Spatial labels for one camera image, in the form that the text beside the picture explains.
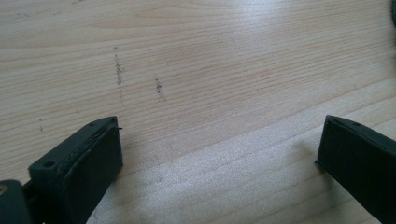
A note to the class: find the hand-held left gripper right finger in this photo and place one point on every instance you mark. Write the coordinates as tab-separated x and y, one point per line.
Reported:
358	155

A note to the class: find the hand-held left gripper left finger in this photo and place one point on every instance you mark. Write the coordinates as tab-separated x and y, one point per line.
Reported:
79	168

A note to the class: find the dark green object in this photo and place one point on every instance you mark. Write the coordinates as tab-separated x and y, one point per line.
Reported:
394	12

